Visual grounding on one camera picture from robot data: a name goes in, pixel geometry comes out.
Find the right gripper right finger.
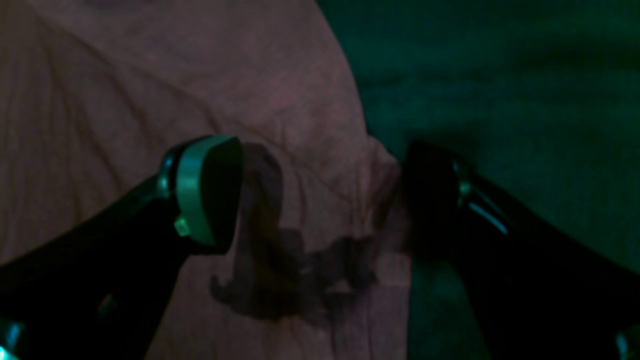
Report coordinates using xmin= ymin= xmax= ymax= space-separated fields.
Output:
xmin=402 ymin=141 xmax=640 ymax=360

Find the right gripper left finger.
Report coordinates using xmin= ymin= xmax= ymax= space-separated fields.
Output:
xmin=0 ymin=135 xmax=243 ymax=360

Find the red long-sleeve T-shirt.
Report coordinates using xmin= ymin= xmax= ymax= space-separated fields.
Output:
xmin=1 ymin=0 xmax=411 ymax=360

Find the black table cloth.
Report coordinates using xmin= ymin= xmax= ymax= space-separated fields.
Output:
xmin=315 ymin=0 xmax=640 ymax=360

